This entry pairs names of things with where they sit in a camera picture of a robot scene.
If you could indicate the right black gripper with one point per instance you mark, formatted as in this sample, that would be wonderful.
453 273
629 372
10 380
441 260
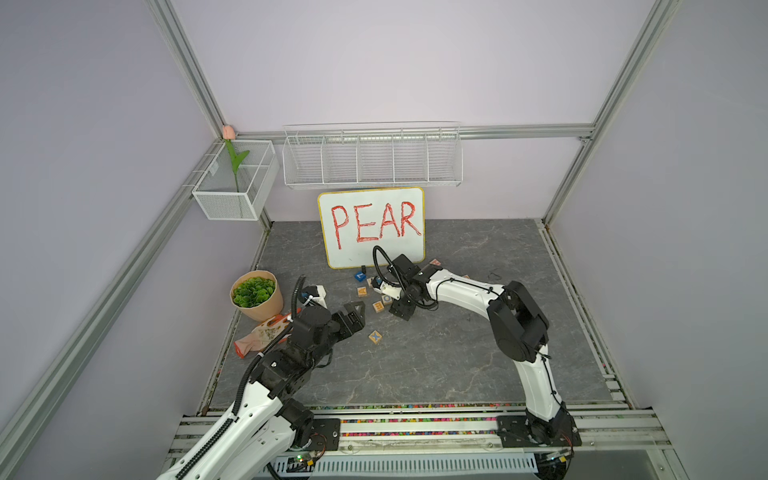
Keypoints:
400 309

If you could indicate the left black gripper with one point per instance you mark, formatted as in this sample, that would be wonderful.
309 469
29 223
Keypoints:
357 321

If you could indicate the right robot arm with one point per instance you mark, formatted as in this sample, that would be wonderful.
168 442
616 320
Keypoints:
519 326

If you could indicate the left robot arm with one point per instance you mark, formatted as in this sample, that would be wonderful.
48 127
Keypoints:
264 419

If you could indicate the wooden block letter X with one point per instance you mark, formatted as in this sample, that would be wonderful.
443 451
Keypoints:
375 337

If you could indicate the white board with red PEAR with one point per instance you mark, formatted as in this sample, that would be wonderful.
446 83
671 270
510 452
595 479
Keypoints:
354 222

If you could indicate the potted green plant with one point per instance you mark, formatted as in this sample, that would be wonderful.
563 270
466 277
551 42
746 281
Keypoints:
257 295

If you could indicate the pink snack packet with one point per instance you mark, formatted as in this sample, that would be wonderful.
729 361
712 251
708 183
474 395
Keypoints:
260 336

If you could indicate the pink artificial tulip flower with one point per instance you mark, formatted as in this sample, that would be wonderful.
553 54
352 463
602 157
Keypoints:
236 158

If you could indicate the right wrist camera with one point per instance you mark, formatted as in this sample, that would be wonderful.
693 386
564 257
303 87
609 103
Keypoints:
385 289

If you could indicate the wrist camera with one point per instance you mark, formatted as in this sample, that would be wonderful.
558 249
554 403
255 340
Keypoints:
385 289
313 295

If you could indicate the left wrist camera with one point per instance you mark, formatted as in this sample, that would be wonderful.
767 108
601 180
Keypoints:
313 295

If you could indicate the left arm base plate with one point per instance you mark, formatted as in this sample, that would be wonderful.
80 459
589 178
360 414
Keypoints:
319 434

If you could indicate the long white wire basket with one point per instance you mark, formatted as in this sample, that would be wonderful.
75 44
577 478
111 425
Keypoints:
372 155

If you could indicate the small white wire basket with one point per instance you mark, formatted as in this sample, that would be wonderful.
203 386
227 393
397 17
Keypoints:
215 190

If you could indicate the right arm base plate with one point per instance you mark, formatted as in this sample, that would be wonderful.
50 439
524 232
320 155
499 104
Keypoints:
524 430

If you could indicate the white vented cable duct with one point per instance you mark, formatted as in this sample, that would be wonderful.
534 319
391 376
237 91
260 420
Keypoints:
407 466

